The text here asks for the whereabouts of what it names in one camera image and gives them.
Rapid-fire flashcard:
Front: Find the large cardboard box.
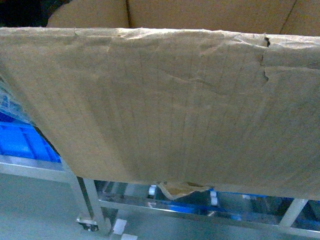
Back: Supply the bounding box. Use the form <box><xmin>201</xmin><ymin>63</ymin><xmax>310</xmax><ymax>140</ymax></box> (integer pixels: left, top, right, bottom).
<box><xmin>0</xmin><ymin>0</ymin><xmax>320</xmax><ymax>200</ymax></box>

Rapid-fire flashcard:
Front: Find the blue plastic bin left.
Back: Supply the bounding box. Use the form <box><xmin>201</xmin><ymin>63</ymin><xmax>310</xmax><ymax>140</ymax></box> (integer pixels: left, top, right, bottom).
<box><xmin>0</xmin><ymin>113</ymin><xmax>61</xmax><ymax>163</ymax></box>

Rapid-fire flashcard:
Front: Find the blue plastic bin front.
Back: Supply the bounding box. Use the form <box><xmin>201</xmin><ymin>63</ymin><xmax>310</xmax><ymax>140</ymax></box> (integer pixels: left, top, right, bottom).
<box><xmin>155</xmin><ymin>189</ymin><xmax>293</xmax><ymax>223</ymax></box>

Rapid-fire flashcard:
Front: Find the clear plastic wrap piece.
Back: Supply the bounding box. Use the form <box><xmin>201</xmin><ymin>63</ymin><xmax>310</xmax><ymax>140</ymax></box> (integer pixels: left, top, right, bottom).
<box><xmin>0</xmin><ymin>77</ymin><xmax>35</xmax><ymax>126</ymax></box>

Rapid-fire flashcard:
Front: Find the stainless steel shelf frame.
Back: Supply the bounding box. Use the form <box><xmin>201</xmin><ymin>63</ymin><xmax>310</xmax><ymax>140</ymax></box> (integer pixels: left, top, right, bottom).
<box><xmin>0</xmin><ymin>154</ymin><xmax>320</xmax><ymax>239</ymax></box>

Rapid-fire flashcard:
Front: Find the blue plastic bin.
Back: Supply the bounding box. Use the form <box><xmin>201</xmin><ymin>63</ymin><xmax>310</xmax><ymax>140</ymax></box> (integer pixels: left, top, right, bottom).
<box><xmin>0</xmin><ymin>113</ymin><xmax>61</xmax><ymax>163</ymax></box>
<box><xmin>155</xmin><ymin>189</ymin><xmax>293</xmax><ymax>223</ymax></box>

